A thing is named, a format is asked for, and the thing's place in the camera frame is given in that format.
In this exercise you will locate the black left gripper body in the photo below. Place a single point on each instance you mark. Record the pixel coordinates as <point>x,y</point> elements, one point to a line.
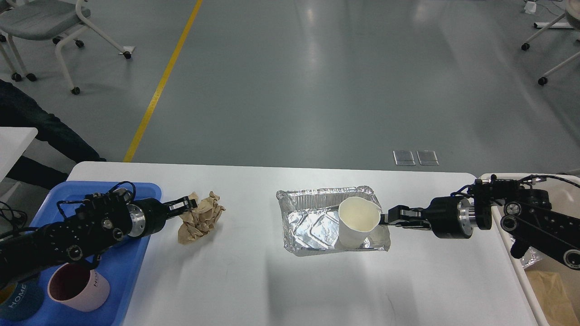
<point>148,217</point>

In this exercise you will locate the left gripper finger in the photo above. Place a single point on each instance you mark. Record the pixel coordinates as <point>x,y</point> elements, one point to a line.
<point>179,206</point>

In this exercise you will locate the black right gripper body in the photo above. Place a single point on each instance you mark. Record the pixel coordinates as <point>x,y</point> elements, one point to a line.
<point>456,217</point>

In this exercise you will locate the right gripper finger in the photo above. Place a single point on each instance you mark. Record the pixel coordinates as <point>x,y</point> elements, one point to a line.
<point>405,217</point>

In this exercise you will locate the brown paper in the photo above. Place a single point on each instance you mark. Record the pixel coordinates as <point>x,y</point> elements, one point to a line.
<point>201,220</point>
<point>552,297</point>

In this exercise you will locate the white paper cup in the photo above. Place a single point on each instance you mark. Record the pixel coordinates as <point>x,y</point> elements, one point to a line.
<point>357,218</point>

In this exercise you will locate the pink mug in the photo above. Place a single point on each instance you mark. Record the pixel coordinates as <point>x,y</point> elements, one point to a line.
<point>78,287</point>

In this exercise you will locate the aluminium foil tray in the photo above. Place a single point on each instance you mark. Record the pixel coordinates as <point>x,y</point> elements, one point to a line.
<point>310,221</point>

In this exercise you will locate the stainless steel rectangular container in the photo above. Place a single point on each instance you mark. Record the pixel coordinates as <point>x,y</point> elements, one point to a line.
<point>124,242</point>

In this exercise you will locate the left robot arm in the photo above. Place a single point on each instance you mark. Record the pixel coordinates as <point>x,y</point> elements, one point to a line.
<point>100,221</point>

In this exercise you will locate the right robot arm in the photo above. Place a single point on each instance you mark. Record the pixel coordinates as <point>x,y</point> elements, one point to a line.
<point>527,216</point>

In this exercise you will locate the right floor socket plate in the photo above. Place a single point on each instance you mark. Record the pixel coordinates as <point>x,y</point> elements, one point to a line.
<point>427,158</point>

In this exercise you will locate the floor socket plate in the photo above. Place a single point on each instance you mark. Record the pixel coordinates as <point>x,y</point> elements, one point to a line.
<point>427,158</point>
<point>404,158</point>

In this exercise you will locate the left floor socket plate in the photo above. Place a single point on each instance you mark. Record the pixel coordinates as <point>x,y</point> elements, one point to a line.
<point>404,158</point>

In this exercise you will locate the blue plastic tray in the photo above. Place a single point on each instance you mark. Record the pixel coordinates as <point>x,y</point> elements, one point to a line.
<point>120,266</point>

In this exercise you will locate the brown paper in bin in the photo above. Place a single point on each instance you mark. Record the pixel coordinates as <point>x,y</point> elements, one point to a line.
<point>552,297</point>

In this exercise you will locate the dark blue HOME mug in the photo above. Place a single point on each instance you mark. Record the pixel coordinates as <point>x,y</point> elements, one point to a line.
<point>20,301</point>

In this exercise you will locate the white side table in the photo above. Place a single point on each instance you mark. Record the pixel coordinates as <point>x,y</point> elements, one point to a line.
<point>13,143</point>

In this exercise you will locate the person in white sweater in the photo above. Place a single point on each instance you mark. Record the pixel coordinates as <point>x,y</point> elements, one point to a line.
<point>17,109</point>

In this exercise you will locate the white power adapter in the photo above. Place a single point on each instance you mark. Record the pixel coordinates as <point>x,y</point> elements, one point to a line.
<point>530,7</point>

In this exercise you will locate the grey office chair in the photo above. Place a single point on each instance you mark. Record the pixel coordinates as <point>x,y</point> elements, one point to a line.
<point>41,20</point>

